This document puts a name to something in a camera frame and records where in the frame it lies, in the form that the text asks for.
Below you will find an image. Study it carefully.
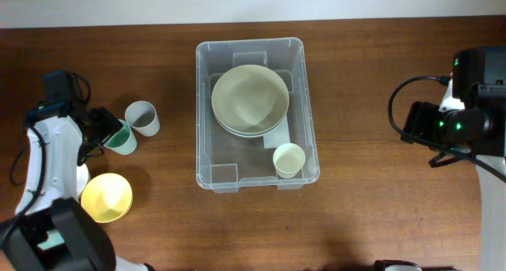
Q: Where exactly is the green paper cup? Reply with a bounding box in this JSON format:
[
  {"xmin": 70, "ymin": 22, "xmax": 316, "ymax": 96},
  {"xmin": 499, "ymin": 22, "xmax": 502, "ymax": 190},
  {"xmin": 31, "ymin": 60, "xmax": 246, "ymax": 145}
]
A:
[{"xmin": 104, "ymin": 120, "xmax": 138, "ymax": 155}]

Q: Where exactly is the grey paper cup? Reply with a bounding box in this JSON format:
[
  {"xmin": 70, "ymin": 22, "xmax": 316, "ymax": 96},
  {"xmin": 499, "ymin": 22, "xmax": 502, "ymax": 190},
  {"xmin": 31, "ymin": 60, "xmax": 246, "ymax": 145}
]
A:
[{"xmin": 125, "ymin": 100, "xmax": 160, "ymax": 137}]

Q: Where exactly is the yellow small bowl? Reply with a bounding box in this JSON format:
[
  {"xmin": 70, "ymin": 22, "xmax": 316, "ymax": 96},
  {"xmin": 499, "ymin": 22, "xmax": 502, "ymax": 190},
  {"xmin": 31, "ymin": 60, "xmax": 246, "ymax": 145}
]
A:
[{"xmin": 81, "ymin": 173, "xmax": 133, "ymax": 224}]

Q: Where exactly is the cream bowl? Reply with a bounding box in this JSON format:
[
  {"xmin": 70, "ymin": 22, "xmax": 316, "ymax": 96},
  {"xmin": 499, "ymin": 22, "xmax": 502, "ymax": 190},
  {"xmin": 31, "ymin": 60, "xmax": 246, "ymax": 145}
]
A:
[
  {"xmin": 216, "ymin": 116, "xmax": 287, "ymax": 138},
  {"xmin": 211, "ymin": 65, "xmax": 290, "ymax": 135}
]

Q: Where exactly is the cream paper cup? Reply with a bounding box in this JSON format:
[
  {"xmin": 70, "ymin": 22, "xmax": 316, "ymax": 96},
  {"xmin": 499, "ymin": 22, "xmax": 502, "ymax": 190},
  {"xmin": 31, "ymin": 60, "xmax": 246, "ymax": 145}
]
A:
[{"xmin": 273, "ymin": 143, "xmax": 305, "ymax": 179}]

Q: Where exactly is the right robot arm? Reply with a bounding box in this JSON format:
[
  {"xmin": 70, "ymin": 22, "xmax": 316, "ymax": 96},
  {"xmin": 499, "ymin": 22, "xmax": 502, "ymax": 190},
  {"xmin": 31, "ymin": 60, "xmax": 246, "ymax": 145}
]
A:
[{"xmin": 387, "ymin": 47, "xmax": 505, "ymax": 270}]

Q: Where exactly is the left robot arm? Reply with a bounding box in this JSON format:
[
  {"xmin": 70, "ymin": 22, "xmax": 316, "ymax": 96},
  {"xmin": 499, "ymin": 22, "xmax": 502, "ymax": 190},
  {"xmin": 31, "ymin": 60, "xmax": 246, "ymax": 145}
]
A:
[{"xmin": 1, "ymin": 70, "xmax": 152, "ymax": 271}]

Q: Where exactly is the white small bowl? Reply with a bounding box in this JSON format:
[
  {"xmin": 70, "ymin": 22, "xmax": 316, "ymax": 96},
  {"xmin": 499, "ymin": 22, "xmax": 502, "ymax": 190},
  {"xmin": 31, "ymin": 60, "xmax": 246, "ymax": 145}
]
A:
[{"xmin": 76, "ymin": 164, "xmax": 91, "ymax": 197}]

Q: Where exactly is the cream bowl inside bin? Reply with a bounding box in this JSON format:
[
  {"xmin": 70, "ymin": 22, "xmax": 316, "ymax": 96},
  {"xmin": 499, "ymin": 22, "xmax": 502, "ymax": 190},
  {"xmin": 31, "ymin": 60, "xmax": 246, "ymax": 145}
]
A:
[{"xmin": 216, "ymin": 116, "xmax": 287, "ymax": 138}]

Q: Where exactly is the clear plastic storage bin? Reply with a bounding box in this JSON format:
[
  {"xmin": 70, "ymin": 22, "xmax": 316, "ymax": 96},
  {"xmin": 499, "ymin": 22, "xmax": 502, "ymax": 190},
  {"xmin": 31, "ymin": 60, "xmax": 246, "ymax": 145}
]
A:
[{"xmin": 196, "ymin": 37, "xmax": 320, "ymax": 193}]

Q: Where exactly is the white label in bin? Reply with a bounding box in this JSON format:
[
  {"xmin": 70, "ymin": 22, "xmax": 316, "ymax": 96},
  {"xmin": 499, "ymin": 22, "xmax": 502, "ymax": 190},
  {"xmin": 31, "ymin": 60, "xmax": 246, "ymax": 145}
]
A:
[{"xmin": 263, "ymin": 115, "xmax": 290, "ymax": 149}]

